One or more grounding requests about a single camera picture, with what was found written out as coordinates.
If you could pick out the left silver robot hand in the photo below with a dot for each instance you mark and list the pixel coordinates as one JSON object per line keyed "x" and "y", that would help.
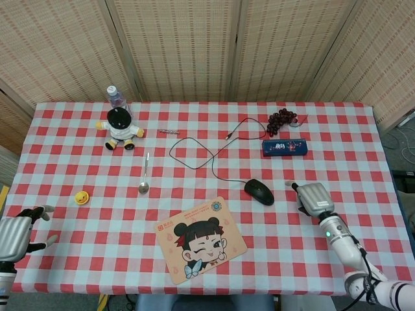
{"x": 13, "y": 234}

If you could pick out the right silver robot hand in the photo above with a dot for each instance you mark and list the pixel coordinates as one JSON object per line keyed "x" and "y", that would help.
{"x": 316, "y": 197}

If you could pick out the black round object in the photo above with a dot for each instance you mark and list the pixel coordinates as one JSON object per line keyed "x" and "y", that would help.
{"x": 258, "y": 191}

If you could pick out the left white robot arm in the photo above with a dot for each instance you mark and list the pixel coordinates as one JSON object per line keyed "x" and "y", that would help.
{"x": 6, "y": 283}

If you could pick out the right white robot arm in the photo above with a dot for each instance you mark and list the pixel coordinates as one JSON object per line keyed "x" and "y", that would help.
{"x": 351, "y": 256}

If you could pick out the pink cartoon mouse pad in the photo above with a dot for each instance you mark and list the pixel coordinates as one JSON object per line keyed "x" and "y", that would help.
{"x": 199, "y": 239}

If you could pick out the blue printed pencil case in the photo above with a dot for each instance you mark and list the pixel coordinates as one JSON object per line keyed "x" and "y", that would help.
{"x": 284, "y": 147}

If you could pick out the yellow duck toy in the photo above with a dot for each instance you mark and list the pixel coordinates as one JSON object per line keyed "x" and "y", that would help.
{"x": 81, "y": 197}

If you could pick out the dark red grape bunch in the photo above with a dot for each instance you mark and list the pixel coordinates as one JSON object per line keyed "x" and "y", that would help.
{"x": 281, "y": 119}

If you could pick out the black box on floor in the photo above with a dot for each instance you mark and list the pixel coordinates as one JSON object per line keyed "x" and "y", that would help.
{"x": 404, "y": 179}

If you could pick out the red white checkered tablecloth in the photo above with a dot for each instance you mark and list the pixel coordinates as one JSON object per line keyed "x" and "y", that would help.
{"x": 97, "y": 181}

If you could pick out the silver metal spoon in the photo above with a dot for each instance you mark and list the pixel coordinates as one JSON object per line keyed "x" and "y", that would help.
{"x": 144, "y": 181}

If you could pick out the plush doll with black hair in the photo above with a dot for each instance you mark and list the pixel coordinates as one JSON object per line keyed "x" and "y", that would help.
{"x": 119, "y": 128}

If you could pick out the clear plastic water bottle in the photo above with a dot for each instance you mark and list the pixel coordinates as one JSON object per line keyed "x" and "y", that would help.
{"x": 116, "y": 96}

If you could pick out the woven bamboo folding screen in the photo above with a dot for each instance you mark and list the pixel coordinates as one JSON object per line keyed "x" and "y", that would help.
{"x": 181, "y": 48}

